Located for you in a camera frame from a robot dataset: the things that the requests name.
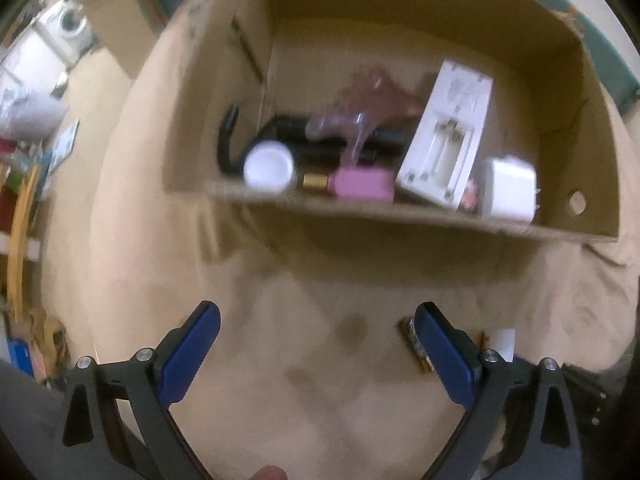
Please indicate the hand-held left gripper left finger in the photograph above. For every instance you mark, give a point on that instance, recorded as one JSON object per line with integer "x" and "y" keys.
{"x": 192, "y": 355}

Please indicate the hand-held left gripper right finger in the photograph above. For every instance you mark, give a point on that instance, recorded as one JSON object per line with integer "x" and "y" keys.
{"x": 445, "y": 360}

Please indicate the small battery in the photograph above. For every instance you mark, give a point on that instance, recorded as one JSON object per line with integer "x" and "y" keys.
{"x": 412, "y": 345}

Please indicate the white power adapter cube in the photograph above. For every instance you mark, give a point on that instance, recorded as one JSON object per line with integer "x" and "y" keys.
{"x": 510, "y": 187}

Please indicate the pink bottle with gold cap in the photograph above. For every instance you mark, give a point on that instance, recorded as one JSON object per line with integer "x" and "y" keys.
{"x": 362, "y": 185}

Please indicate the white round lid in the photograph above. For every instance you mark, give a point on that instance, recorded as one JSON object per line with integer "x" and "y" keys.
{"x": 268, "y": 166}

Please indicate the white remote control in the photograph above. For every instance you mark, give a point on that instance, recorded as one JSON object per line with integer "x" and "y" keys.
{"x": 450, "y": 110}

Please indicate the pink translucent plastic item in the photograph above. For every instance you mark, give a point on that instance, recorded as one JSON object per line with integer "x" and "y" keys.
{"x": 375, "y": 92}

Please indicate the cardboard box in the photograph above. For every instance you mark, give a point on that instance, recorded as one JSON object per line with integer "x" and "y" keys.
{"x": 350, "y": 50}

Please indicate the person's left hand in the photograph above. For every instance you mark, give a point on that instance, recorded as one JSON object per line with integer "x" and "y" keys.
{"x": 268, "y": 473}

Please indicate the white paper slip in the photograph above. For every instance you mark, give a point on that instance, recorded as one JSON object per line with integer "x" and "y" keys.
{"x": 504, "y": 344}

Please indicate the blue plastic item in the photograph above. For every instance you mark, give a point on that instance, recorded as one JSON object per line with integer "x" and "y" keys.
{"x": 20, "y": 356}

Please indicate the light blue booklet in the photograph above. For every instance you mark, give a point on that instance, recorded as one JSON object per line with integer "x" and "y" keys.
{"x": 65, "y": 145}

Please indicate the white stuffed bag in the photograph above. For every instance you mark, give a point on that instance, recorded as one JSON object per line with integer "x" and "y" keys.
{"x": 30, "y": 116}

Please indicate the teal headboard with orange tape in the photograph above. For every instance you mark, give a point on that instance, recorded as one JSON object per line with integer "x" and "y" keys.
{"x": 607, "y": 60}

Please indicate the brown cardboard panel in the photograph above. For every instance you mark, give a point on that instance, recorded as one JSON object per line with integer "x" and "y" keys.
{"x": 122, "y": 20}

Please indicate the white washing machine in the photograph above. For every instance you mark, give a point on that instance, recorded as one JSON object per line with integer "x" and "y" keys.
{"x": 70, "y": 25}

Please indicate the wooden chair frame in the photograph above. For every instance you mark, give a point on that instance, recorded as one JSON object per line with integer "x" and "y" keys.
{"x": 20, "y": 240}

